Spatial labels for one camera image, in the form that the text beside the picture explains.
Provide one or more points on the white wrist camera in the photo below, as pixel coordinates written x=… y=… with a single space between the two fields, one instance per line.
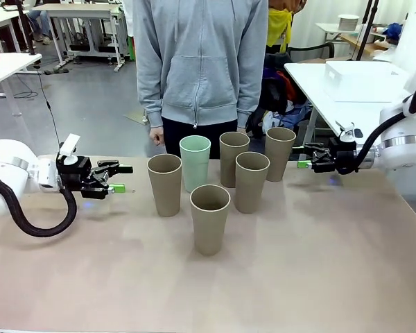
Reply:
x=346 y=133
x=69 y=147

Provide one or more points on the metal mannequin base plate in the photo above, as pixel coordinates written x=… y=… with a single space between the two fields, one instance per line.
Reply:
x=135 y=117

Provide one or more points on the black floor power strip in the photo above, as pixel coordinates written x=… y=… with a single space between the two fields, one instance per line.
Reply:
x=57 y=71

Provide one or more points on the mint green tall cup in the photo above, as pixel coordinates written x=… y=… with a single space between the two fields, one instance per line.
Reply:
x=194 y=166

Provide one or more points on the black office chair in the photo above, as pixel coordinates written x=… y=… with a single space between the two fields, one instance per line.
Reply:
x=315 y=48

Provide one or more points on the stack of white plates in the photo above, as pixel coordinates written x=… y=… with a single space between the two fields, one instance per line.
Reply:
x=348 y=22

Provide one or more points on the black light stand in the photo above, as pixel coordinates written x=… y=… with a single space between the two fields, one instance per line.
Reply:
x=367 y=27

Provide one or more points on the light wooden board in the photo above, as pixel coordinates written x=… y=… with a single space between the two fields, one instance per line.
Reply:
x=364 y=43

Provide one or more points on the seated person in jeans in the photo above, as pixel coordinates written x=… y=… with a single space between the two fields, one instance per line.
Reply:
x=41 y=24

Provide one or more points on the pile of colourful clothes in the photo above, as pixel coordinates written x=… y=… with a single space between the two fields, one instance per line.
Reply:
x=284 y=93

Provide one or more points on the white plastic basket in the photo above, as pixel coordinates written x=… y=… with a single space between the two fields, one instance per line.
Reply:
x=360 y=81

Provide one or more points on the black tripod stand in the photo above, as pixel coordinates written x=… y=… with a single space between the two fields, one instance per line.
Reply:
x=27 y=31

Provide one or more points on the white background desk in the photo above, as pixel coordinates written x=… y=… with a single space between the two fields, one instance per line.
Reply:
x=76 y=10
x=3 y=19

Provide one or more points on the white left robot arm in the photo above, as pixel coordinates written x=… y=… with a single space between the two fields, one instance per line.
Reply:
x=7 y=173

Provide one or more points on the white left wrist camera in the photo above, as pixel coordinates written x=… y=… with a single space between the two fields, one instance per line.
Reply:
x=69 y=147

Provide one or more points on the person's left forearm grey sleeve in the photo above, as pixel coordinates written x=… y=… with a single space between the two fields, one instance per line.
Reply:
x=251 y=90

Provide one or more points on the yellow garment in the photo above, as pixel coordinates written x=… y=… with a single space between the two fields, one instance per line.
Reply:
x=279 y=27

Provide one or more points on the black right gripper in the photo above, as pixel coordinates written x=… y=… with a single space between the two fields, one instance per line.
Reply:
x=346 y=157

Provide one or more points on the blue cloth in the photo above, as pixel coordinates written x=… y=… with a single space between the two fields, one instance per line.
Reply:
x=393 y=30

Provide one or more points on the person's right hand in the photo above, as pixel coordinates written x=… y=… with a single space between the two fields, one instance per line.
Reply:
x=156 y=136

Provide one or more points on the brown tall cup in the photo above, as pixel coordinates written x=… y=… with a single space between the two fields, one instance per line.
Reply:
x=164 y=190
x=234 y=163
x=251 y=187
x=281 y=152
x=209 y=225

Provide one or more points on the white background table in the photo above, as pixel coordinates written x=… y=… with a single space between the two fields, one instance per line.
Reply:
x=329 y=29

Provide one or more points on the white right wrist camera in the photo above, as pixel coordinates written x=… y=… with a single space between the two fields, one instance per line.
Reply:
x=346 y=133

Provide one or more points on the person in grey hoodie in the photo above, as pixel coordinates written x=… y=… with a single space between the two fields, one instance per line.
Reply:
x=201 y=62

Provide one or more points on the person's right forearm grey sleeve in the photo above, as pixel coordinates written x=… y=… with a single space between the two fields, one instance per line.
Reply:
x=149 y=90

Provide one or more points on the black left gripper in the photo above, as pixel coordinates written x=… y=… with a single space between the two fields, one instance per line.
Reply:
x=73 y=173

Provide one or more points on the green and white garment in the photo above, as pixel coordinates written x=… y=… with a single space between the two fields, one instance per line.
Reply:
x=131 y=48

